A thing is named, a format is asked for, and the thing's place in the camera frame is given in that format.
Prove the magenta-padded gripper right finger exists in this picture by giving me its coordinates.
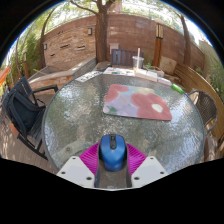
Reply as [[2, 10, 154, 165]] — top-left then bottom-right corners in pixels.
[[124, 142, 169, 189]]

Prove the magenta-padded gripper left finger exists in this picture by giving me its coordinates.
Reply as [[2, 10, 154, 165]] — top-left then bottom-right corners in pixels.
[[56, 142, 103, 189]]

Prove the blue computer mouse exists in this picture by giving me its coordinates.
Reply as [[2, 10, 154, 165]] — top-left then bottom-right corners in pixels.
[[99, 133, 128, 172]]

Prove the floral print mouse pad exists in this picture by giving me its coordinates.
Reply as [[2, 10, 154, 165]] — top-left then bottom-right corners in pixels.
[[102, 83, 173, 122]]

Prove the black metal chair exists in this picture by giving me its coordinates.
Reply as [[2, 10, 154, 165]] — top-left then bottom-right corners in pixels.
[[1, 76, 59, 161]]

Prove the brown wicker chair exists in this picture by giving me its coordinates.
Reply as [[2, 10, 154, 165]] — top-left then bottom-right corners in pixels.
[[187, 89, 219, 163]]

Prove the small green bottle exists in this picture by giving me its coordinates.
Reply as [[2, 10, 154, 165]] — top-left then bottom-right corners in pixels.
[[171, 83, 185, 95]]

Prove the small pale booklet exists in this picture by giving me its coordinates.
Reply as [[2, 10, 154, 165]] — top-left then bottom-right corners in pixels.
[[156, 76, 173, 87]]

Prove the white thick book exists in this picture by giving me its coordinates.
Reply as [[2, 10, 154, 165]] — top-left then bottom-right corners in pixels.
[[134, 68, 159, 83]]

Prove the white number plate sign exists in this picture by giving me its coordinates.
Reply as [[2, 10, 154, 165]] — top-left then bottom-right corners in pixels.
[[74, 70, 104, 83]]

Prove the stone raised planter bed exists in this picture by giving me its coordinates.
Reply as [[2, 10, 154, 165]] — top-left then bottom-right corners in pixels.
[[28, 56, 98, 91]]

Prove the square concrete plant pot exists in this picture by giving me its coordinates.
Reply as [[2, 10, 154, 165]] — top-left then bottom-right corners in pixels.
[[144, 63, 165, 78]]

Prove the curved wooden bench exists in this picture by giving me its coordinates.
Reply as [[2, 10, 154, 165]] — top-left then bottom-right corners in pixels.
[[173, 63, 224, 144]]

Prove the colourful open magazine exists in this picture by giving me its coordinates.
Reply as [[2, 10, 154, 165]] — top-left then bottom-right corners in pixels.
[[103, 66, 136, 77]]

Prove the tan boulder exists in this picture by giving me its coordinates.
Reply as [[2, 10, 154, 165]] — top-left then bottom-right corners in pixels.
[[159, 55, 178, 75]]

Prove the clear plastic cup with straw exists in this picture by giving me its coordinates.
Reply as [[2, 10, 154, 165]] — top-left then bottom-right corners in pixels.
[[132, 47, 145, 73]]

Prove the dark wooden slatted chair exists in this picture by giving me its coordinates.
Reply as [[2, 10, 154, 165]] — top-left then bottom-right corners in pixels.
[[110, 48, 145, 67]]

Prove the thin tree trunk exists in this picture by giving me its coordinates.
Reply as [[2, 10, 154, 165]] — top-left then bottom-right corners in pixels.
[[179, 14, 192, 66]]

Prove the large tree trunk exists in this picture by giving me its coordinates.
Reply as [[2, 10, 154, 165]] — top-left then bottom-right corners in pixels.
[[69, 0, 116, 64]]

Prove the wooden post lamp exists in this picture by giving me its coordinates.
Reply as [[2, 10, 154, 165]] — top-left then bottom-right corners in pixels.
[[152, 22, 165, 68]]

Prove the white wall box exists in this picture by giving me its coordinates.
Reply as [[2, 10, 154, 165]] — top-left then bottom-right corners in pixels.
[[109, 42, 120, 54]]

